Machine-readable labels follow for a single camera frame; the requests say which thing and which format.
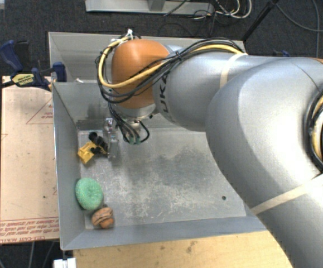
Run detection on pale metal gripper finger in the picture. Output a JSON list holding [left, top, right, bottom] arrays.
[[107, 137, 120, 161], [103, 118, 117, 141]]

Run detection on yellow toy vehicle, black wheels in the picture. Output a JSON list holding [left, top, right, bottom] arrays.
[[77, 131, 108, 165]]

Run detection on green oval sponge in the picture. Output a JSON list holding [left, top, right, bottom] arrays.
[[75, 177, 104, 212]]

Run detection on grey metal bin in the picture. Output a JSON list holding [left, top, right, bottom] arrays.
[[48, 31, 268, 251]]

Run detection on brown wooden toy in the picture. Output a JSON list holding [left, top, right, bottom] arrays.
[[91, 206, 115, 229]]

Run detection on brown cardboard board, red print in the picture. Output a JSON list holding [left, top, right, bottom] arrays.
[[0, 75, 60, 246]]

